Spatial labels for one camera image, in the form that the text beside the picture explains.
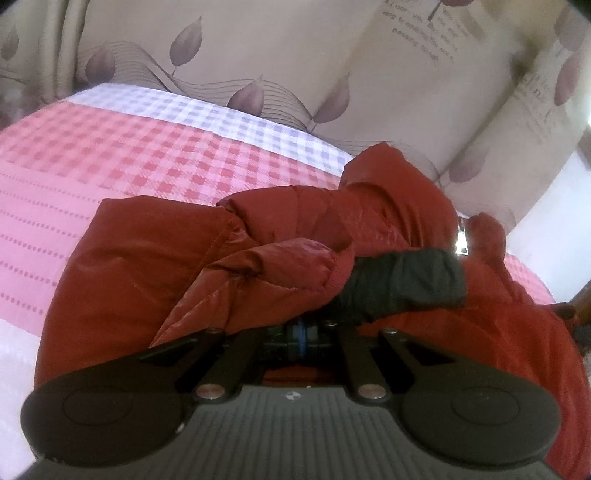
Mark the pink checkered bed sheet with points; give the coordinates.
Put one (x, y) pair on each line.
(112, 141)

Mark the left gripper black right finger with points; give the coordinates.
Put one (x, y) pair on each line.
(457, 409)

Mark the beige leaf print curtain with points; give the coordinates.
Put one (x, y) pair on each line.
(487, 98)

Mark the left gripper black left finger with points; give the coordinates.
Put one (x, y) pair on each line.
(125, 409)

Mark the red puffer jacket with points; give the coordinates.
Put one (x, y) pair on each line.
(379, 250)

